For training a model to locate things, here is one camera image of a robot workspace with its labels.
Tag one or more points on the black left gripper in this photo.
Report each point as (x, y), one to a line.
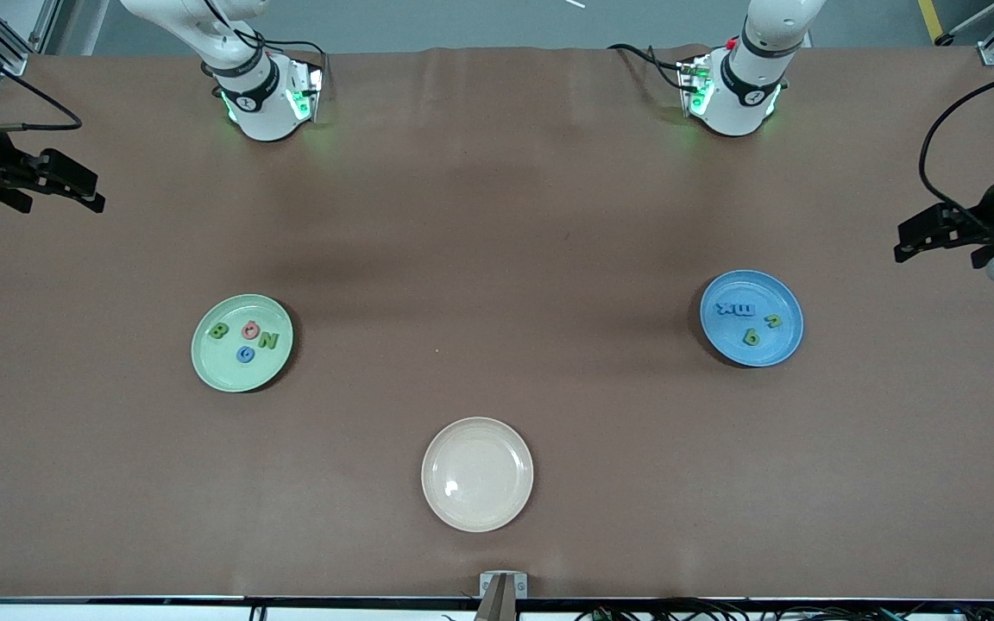
(979, 226)

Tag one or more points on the blue foam letter m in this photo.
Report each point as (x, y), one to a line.
(745, 307)

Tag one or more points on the green foam capital B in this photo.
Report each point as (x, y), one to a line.
(215, 331)

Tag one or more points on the green foam small b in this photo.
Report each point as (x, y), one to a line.
(749, 339)

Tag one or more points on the blue foam letter x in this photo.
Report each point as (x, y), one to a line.
(725, 309)

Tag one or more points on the pink foam letter Q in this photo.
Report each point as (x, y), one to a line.
(244, 331)

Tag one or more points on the blue foam letter G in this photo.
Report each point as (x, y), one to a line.
(239, 354)

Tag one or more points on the green foam letter N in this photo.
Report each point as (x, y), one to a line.
(267, 340)

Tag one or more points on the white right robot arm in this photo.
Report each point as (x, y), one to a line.
(264, 112)

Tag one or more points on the blue plate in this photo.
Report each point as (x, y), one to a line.
(773, 349)

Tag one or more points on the light green plate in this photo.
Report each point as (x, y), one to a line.
(242, 375)

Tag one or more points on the brown table mat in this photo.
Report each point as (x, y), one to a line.
(497, 216)

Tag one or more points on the beige plate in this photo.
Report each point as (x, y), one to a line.
(477, 474)

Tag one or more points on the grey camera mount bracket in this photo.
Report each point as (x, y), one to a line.
(501, 595)

